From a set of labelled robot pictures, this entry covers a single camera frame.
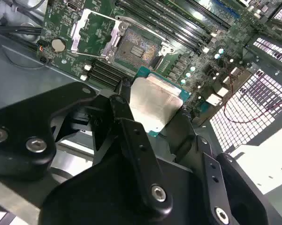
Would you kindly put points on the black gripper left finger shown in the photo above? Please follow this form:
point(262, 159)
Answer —
point(21, 131)

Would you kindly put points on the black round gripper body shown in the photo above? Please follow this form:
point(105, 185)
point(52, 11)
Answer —
point(96, 199)

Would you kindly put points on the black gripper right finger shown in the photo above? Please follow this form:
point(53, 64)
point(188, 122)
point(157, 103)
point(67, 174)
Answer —
point(219, 199)

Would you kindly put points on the silver-topped green CPU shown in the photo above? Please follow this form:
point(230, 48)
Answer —
point(152, 100)

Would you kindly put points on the metal CPU socket cover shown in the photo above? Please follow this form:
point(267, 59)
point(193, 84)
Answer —
point(78, 30)

